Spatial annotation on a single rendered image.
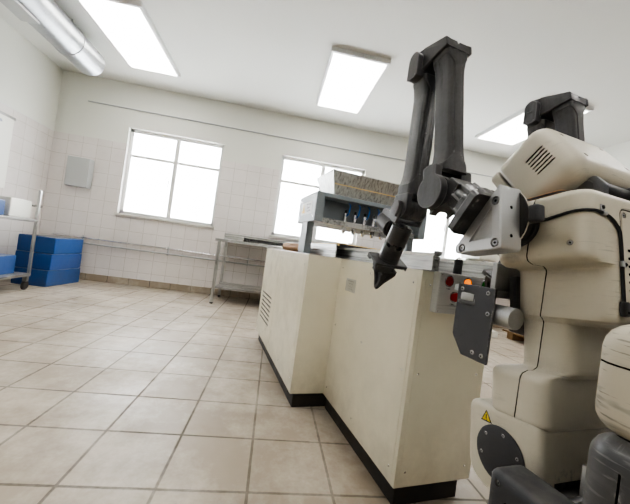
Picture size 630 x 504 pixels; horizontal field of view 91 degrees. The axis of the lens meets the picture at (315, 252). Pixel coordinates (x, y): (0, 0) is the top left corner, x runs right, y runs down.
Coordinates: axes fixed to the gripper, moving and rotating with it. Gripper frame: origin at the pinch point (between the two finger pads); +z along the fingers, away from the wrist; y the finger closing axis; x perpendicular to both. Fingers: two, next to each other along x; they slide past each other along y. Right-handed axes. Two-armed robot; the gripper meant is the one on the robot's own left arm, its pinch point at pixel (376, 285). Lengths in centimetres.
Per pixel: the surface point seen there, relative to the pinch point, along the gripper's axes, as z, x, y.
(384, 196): -4, -94, -45
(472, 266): -3, -19, -51
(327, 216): 13, -88, -12
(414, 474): 60, 23, -30
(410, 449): 52, 19, -27
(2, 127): 89, -393, 300
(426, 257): -6.5, -11.6, -22.1
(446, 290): 1.0, -4.0, -29.6
